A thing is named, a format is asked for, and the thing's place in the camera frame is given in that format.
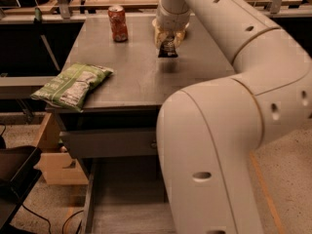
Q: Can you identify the green chip bag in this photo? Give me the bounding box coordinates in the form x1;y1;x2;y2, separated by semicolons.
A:
30;63;113;112

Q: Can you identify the open grey middle drawer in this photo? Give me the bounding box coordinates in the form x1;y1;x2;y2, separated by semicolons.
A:
81;156;176;234

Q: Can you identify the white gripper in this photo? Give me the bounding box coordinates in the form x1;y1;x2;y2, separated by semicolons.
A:
154;0;190;49

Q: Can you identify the black tray on left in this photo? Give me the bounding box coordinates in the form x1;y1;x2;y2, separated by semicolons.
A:
0;145;42;234

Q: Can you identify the black floor cable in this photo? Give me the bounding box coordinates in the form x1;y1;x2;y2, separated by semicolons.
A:
19;202;85;234

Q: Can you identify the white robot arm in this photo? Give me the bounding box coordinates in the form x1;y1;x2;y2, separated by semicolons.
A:
157;0;312;234

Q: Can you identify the red soda can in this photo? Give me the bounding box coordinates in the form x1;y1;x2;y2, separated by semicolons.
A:
108;5;128;42

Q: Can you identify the light wooden crate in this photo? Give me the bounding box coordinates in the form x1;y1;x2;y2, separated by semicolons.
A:
33;111;90;186

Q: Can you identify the grey top drawer with knob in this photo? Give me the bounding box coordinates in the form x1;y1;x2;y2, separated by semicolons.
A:
59;128;157;158

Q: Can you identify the white ceramic bowl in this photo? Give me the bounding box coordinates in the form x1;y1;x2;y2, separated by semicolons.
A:
152;19;190;32

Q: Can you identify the grey wooden drawer cabinet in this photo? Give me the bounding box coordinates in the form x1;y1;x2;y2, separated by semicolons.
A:
47;13;234;172

